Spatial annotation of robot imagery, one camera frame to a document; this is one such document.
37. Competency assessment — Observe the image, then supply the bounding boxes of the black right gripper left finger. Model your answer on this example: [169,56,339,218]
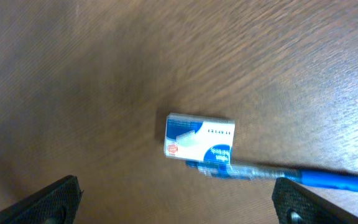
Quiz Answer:
[0,175,83,224]

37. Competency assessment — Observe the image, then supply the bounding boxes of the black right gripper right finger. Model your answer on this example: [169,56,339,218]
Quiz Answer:
[272,178,358,224]

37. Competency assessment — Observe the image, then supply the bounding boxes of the small white blue box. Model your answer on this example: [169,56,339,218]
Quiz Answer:
[164,113,235,164]

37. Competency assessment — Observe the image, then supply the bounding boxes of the blue ballpoint pen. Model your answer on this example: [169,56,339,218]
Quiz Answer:
[186,161,358,192]

